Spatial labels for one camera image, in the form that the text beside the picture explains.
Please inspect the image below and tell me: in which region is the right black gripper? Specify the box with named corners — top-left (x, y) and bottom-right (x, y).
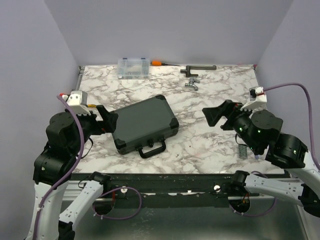
top-left (202, 98), bottom-right (261, 153)

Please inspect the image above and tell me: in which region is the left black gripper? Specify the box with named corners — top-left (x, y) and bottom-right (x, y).
top-left (67, 103), bottom-right (119, 153)

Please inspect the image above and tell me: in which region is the black poker set case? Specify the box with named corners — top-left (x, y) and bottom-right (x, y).
top-left (112, 94), bottom-right (180, 159)

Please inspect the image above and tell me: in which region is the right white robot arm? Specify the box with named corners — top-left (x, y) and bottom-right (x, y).
top-left (202, 99), bottom-right (320, 217)

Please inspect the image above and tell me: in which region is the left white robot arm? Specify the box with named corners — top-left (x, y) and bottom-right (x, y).
top-left (26, 105), bottom-right (118, 240)

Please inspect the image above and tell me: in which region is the silver metal tap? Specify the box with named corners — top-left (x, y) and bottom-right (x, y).
top-left (184, 78), bottom-right (200, 91)

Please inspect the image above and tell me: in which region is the grey green chip stack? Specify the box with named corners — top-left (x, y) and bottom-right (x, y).
top-left (238, 145), bottom-right (248, 160)

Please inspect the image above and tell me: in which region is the clear plastic organizer box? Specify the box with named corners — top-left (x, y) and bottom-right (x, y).
top-left (116, 58), bottom-right (150, 80)

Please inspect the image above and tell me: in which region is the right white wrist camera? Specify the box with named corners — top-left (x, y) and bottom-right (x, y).
top-left (240, 86), bottom-right (267, 111)

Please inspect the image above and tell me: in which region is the grey metal door handle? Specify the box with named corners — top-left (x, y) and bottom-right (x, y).
top-left (180, 65), bottom-right (217, 78)

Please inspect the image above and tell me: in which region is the orange handled screwdriver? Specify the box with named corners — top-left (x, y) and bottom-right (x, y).
top-left (150, 60), bottom-right (179, 67)

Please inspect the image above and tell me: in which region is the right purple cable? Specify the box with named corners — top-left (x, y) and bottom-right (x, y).
top-left (228, 83), bottom-right (320, 218)

